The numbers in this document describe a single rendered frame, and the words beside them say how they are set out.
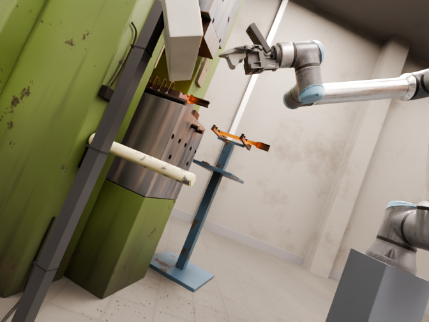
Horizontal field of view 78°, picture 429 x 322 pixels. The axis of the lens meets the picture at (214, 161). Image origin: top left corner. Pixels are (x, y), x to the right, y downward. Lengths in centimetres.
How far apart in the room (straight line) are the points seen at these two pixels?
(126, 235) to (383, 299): 107
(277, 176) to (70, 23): 331
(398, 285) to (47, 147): 144
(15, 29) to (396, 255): 178
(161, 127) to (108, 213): 45
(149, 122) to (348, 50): 405
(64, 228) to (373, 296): 113
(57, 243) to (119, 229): 45
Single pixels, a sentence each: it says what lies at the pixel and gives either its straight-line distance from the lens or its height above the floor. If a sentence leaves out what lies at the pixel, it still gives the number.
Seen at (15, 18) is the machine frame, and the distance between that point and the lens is 141.
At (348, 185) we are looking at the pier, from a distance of 428.
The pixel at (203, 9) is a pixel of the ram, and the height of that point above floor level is 137.
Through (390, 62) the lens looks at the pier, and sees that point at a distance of 497.
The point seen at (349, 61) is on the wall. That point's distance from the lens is 486.
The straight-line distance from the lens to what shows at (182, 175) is 89.
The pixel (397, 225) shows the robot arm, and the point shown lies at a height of 76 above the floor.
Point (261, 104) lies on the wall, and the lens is 405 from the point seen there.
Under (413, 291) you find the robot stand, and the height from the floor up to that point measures 54.
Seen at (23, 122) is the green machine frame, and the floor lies 58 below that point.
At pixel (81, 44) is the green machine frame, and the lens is 123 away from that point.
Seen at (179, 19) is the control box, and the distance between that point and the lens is 72.
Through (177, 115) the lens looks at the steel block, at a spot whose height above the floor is 86.
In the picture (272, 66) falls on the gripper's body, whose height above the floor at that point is 110.
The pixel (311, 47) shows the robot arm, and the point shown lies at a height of 121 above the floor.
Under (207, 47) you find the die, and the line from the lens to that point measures 147.
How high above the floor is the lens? 64
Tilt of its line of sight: 4 degrees up
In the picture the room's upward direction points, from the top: 22 degrees clockwise
